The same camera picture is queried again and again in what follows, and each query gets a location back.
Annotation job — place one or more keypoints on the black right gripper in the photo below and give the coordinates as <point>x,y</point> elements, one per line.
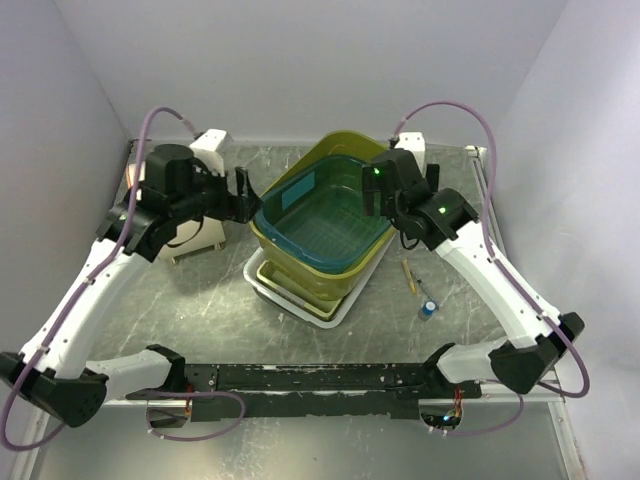
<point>368,191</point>

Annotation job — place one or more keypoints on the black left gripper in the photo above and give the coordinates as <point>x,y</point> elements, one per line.
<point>241,207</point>

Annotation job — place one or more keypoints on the translucent blue plastic container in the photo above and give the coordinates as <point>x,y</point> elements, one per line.
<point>317,217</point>

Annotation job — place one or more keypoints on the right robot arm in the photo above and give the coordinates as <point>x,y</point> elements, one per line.
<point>537,334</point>

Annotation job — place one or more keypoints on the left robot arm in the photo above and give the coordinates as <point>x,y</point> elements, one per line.
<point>52,371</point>

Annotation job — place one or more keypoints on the beige cylindrical roll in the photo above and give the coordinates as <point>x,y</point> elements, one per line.
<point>200,240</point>

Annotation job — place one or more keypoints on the olive green plastic tub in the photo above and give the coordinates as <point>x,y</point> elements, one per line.
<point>323,285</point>

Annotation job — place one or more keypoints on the white plastic tray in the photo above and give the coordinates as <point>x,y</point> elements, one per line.
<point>321,314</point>

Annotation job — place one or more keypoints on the yellow pencil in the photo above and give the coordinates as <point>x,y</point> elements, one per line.
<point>409,276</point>

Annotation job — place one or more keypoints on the clear syringe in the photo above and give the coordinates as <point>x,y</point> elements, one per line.
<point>424,290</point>

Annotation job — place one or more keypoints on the small blue capped vial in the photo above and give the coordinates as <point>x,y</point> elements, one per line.
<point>427,309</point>

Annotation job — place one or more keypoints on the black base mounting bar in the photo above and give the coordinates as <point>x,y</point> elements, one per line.
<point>394,390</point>

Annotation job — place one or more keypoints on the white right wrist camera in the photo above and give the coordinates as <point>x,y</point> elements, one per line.
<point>415,143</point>

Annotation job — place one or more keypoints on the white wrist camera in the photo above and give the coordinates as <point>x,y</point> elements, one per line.
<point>415,143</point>
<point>207,148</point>

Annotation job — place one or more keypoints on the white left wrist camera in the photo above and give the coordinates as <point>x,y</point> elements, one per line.
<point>207,148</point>

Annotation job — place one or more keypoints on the aluminium front frame rail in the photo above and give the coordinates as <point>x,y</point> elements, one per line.
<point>496,438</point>

